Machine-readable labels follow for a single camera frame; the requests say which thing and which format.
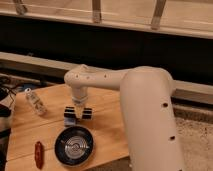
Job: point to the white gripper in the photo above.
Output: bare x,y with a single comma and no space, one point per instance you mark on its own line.
79,102

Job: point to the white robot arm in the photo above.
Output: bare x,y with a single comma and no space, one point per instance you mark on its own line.
145,100

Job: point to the black round pan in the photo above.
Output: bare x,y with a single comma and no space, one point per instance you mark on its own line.
74,145

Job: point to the clear plastic bottle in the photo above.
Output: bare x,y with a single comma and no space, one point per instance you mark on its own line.
35,102

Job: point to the red oblong object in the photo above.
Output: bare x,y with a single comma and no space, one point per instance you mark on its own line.
38,155

